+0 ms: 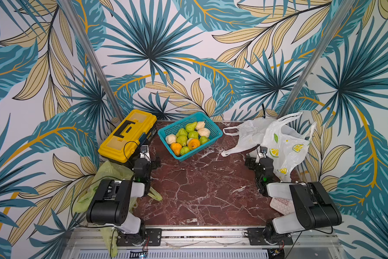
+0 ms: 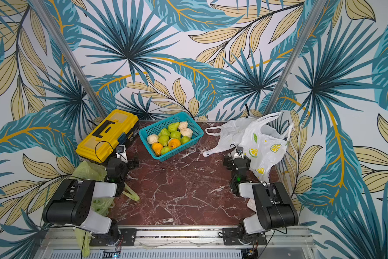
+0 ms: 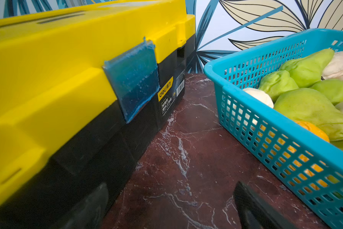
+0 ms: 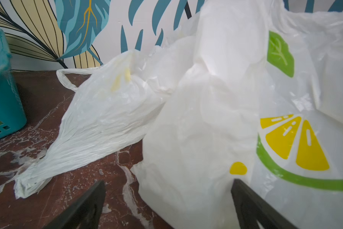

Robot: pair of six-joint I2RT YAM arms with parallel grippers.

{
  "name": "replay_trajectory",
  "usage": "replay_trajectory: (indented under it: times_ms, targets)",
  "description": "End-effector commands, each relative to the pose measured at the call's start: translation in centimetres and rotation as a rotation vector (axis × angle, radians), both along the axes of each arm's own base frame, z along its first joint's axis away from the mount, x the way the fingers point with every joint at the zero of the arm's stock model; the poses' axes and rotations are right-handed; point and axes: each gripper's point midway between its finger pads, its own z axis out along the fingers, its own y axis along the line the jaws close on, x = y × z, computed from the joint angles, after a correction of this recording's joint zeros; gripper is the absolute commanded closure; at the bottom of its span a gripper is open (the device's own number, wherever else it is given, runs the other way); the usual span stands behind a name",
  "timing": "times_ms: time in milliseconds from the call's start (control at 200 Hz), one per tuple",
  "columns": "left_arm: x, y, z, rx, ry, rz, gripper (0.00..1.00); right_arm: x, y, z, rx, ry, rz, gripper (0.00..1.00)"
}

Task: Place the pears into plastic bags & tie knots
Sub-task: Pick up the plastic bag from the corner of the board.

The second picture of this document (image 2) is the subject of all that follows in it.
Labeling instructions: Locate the green plastic bag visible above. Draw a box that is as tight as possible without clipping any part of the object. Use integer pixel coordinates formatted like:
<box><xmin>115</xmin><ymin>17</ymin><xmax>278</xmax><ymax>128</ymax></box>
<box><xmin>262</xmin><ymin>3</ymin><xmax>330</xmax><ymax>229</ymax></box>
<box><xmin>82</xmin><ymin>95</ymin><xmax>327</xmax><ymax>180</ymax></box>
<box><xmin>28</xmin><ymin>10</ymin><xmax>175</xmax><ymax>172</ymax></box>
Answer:
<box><xmin>70</xmin><ymin>160</ymin><xmax>141</xmax><ymax>259</ymax></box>

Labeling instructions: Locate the yellow pear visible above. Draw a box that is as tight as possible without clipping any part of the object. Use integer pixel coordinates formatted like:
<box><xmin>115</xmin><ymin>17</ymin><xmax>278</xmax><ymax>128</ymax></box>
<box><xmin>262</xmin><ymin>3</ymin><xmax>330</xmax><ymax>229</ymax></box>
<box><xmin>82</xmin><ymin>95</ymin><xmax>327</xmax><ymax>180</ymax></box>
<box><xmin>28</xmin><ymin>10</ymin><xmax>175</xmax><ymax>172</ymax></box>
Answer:
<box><xmin>151</xmin><ymin>142</ymin><xmax>164</xmax><ymax>156</ymax></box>

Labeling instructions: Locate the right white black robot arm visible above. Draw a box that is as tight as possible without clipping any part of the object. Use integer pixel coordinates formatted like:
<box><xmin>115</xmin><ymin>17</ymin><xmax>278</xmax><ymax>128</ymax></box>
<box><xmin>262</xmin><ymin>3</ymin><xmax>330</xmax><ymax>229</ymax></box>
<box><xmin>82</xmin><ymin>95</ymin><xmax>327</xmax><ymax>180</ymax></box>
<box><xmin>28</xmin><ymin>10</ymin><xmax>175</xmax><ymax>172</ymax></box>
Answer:
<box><xmin>222</xmin><ymin>154</ymin><xmax>298</xmax><ymax>245</ymax></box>

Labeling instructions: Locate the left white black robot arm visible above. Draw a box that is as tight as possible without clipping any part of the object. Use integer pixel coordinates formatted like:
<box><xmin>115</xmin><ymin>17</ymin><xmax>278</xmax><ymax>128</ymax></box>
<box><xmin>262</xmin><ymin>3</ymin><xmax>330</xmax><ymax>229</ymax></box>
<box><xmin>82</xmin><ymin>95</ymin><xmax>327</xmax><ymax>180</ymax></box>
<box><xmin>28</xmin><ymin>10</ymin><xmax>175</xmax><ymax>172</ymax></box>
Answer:
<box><xmin>42</xmin><ymin>157</ymin><xmax>139</xmax><ymax>246</ymax></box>

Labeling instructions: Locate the white lemon print bag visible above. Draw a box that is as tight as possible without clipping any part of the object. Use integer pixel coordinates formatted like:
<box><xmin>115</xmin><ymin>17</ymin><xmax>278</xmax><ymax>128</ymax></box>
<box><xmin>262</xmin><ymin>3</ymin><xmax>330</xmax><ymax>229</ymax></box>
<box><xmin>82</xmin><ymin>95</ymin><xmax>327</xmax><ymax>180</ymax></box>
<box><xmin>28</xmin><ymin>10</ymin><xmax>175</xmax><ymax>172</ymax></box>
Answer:
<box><xmin>239</xmin><ymin>112</ymin><xmax>294</xmax><ymax>182</ymax></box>

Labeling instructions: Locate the plain white plastic bag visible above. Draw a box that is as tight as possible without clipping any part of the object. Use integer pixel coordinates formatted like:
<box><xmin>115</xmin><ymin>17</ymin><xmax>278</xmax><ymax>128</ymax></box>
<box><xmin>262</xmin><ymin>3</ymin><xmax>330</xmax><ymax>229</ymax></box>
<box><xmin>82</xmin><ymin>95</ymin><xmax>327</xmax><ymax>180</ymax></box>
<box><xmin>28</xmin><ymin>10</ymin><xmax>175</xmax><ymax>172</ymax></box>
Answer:
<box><xmin>203</xmin><ymin>118</ymin><xmax>256</xmax><ymax>157</ymax></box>

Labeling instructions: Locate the yellow black toolbox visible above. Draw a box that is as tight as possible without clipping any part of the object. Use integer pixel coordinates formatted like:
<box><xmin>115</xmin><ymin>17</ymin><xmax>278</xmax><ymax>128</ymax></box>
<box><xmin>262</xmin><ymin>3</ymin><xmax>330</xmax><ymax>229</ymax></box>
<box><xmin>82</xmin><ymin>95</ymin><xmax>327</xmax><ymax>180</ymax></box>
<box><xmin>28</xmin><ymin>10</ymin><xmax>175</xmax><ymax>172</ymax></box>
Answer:
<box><xmin>76</xmin><ymin>110</ymin><xmax>140</xmax><ymax>164</ymax></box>

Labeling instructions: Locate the white pear front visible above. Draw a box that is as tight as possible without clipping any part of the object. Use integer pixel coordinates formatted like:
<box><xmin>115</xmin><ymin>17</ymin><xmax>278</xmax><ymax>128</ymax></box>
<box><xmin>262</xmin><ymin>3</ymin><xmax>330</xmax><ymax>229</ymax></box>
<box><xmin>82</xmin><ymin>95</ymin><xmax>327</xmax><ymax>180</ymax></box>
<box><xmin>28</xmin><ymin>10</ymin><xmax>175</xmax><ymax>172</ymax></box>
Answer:
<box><xmin>147</xmin><ymin>134</ymin><xmax>159</xmax><ymax>145</ymax></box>

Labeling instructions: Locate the teal plastic basket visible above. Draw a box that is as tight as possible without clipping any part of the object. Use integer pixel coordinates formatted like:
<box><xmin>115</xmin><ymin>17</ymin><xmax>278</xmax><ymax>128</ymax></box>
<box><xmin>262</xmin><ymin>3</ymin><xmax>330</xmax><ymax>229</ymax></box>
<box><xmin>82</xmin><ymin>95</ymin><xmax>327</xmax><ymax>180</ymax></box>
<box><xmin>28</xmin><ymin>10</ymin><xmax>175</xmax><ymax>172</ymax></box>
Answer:
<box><xmin>139</xmin><ymin>112</ymin><xmax>204</xmax><ymax>162</ymax></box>

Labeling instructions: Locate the green pear small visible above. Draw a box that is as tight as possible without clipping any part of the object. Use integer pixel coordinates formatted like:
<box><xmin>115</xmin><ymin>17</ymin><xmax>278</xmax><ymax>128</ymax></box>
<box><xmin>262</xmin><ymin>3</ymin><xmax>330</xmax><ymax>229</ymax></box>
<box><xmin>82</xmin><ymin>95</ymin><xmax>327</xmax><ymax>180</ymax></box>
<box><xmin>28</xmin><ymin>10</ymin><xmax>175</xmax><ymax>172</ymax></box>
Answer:
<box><xmin>158</xmin><ymin>128</ymin><xmax>170</xmax><ymax>137</ymax></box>

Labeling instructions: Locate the orange pear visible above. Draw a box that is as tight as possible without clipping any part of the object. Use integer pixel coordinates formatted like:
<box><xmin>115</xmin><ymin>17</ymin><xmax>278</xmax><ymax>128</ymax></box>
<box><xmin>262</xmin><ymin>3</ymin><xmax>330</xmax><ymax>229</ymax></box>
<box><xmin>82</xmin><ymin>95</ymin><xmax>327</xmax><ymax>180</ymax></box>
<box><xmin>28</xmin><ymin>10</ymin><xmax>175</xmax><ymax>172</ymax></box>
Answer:
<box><xmin>168</xmin><ymin>138</ymin><xmax>181</xmax><ymax>150</ymax></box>

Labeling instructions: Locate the green pear front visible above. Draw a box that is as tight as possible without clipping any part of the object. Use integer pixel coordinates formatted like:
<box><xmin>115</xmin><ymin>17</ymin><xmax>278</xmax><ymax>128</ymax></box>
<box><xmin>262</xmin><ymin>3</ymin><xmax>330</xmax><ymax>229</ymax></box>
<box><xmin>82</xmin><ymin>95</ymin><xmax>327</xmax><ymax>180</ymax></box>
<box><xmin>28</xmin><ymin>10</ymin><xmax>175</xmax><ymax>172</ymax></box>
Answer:
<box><xmin>181</xmin><ymin>136</ymin><xmax>191</xmax><ymax>145</ymax></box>

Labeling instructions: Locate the white pear round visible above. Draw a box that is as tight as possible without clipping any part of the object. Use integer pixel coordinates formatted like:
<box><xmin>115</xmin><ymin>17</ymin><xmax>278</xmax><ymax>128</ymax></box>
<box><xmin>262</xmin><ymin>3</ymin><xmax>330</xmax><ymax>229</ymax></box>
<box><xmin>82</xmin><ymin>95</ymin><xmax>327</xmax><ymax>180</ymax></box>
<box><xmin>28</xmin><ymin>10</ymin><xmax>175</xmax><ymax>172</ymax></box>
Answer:
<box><xmin>180</xmin><ymin>127</ymin><xmax>193</xmax><ymax>138</ymax></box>

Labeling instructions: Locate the green pear tall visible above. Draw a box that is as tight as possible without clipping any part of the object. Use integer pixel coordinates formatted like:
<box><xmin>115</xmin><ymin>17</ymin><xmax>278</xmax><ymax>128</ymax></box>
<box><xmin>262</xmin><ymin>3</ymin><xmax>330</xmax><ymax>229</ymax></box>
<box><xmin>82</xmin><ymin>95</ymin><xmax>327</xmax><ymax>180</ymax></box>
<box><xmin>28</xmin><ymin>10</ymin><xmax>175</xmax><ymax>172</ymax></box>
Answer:
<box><xmin>168</xmin><ymin>122</ymin><xmax>180</xmax><ymax>133</ymax></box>

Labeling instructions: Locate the white pear back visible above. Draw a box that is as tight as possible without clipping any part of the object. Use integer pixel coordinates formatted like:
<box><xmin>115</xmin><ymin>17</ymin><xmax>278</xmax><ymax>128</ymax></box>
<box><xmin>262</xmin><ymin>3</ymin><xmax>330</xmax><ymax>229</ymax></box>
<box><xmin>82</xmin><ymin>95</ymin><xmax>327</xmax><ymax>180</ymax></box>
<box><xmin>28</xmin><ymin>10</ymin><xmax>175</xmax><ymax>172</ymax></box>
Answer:
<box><xmin>178</xmin><ymin>122</ymin><xmax>188</xmax><ymax>130</ymax></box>

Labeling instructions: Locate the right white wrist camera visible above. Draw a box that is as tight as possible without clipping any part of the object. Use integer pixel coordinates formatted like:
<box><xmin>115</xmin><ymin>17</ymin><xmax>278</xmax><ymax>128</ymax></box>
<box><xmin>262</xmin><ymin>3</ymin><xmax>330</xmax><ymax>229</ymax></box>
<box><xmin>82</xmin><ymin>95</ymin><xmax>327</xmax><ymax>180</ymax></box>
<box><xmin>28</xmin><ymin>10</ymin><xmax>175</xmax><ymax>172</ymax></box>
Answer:
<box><xmin>232</xmin><ymin>146</ymin><xmax>245</xmax><ymax>159</ymax></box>

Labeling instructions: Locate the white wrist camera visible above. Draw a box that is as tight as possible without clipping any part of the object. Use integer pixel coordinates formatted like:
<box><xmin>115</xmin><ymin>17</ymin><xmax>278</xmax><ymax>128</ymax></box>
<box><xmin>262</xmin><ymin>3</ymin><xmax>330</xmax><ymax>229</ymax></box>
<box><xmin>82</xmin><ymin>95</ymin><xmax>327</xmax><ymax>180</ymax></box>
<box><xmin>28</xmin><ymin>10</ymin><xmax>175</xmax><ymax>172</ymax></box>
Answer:
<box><xmin>232</xmin><ymin>146</ymin><xmax>245</xmax><ymax>159</ymax></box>
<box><xmin>115</xmin><ymin>145</ymin><xmax>128</xmax><ymax>163</ymax></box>

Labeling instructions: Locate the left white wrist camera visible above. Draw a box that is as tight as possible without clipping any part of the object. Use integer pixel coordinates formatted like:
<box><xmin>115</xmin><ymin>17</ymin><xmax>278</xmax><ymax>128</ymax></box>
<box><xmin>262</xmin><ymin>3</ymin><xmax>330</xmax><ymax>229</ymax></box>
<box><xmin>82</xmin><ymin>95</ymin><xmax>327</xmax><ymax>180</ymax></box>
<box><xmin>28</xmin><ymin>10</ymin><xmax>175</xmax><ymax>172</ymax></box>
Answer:
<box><xmin>115</xmin><ymin>145</ymin><xmax>128</xmax><ymax>163</ymax></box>

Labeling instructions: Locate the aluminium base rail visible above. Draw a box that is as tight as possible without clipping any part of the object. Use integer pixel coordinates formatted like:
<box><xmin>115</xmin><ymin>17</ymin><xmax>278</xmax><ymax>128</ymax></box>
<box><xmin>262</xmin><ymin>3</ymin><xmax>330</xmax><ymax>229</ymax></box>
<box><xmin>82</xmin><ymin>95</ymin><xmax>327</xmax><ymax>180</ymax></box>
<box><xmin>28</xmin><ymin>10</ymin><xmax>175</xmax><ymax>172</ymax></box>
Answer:
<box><xmin>35</xmin><ymin>224</ymin><xmax>317</xmax><ymax>259</ymax></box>

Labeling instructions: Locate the right metal frame pole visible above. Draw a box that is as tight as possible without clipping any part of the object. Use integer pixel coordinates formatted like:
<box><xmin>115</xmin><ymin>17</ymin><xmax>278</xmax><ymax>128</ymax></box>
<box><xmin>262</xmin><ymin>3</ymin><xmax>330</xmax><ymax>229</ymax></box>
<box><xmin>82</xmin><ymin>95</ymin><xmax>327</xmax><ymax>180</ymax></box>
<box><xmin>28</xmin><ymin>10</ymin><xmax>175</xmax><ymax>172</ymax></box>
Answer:
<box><xmin>263</xmin><ymin>1</ymin><xmax>326</xmax><ymax>115</ymax></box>

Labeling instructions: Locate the metal frame pole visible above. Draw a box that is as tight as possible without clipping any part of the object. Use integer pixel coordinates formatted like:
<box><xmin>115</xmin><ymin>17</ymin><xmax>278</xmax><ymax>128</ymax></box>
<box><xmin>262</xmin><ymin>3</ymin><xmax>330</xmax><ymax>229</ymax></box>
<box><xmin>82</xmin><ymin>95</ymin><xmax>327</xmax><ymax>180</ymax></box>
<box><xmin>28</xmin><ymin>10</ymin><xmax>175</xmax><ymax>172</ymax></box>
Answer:
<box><xmin>263</xmin><ymin>1</ymin><xmax>326</xmax><ymax>115</ymax></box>
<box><xmin>31</xmin><ymin>0</ymin><xmax>108</xmax><ymax>118</ymax></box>

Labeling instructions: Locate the left metal frame pole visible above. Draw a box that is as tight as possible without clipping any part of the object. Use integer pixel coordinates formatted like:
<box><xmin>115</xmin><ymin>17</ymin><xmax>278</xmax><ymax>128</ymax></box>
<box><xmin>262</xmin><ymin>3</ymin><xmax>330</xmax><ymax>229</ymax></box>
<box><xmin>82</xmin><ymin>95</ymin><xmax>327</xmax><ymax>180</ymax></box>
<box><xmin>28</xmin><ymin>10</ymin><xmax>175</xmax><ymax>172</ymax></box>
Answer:
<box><xmin>31</xmin><ymin>0</ymin><xmax>108</xmax><ymax>118</ymax></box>

